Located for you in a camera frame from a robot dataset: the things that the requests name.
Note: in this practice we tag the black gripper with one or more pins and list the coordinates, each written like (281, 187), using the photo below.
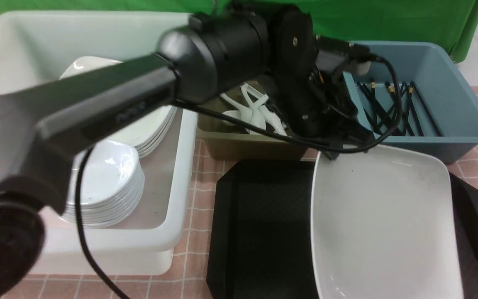
(303, 81)

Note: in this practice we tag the large white rectangular plate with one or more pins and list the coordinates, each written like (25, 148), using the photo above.
(382, 227)

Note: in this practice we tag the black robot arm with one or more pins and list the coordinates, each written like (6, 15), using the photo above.
(43, 128)

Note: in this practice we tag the white spoon in bin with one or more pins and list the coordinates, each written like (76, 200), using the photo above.
(236, 114)
(255, 98)
(232, 101)

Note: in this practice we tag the olive green plastic bin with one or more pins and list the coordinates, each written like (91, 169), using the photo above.
(233, 142)

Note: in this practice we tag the blue plastic bin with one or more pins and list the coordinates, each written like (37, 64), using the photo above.
(444, 115)

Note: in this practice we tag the black serving tray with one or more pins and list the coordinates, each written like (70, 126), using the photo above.
(260, 241)

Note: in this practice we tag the green cloth backdrop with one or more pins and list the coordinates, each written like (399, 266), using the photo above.
(451, 24)

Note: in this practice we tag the stack of white plates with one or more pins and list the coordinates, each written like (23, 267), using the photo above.
(145, 134)

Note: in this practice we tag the pink checkered tablecloth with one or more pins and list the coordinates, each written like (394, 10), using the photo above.
(175, 273)

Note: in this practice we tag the stack of white bowls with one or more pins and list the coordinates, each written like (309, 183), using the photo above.
(112, 184)

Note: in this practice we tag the large white plastic bin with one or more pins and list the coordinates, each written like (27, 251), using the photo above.
(38, 46)

